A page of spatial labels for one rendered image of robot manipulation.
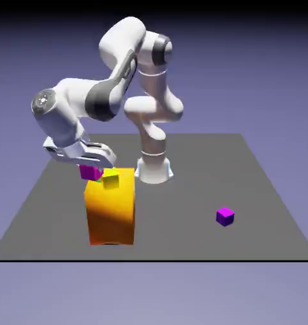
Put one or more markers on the small magenta cube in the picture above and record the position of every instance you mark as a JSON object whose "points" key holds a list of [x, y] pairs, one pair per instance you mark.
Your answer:
{"points": [[89, 173]]}

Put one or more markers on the large orange box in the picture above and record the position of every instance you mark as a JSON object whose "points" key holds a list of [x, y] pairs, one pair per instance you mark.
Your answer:
{"points": [[110, 213]]}

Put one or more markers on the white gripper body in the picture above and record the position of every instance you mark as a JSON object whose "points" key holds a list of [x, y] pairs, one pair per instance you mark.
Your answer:
{"points": [[87, 155]]}

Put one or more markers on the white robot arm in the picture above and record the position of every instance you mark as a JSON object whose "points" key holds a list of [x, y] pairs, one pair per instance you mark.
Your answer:
{"points": [[67, 111]]}

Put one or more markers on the small purple cube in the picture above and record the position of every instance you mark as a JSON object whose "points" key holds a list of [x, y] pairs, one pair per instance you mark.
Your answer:
{"points": [[224, 216]]}

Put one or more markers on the small yellow cube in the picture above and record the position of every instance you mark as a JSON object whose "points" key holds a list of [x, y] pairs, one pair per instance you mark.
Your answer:
{"points": [[110, 180]]}

